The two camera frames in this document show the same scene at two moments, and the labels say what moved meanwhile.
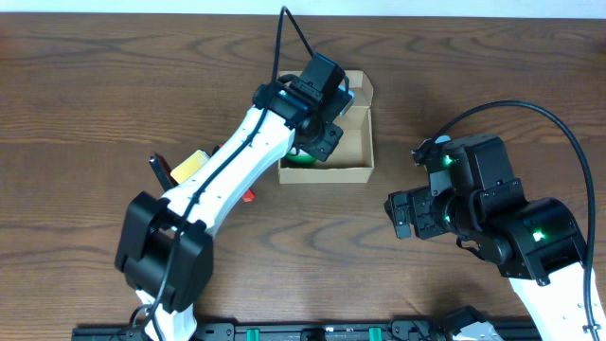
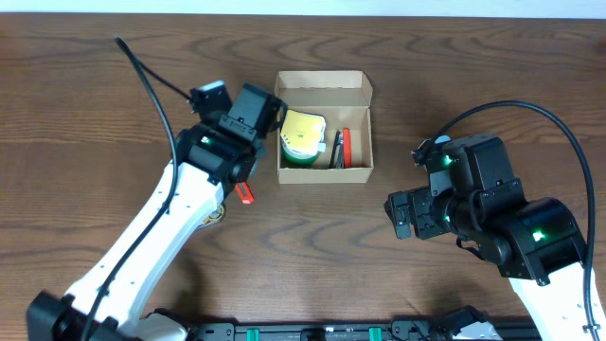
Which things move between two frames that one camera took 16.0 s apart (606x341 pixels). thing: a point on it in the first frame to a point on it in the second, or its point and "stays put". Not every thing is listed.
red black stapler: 162,172 to 342,151
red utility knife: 249,195 stays put
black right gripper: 423,214 stays put
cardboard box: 351,159 stays put
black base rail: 402,331 stays put
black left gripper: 324,143 to 239,128
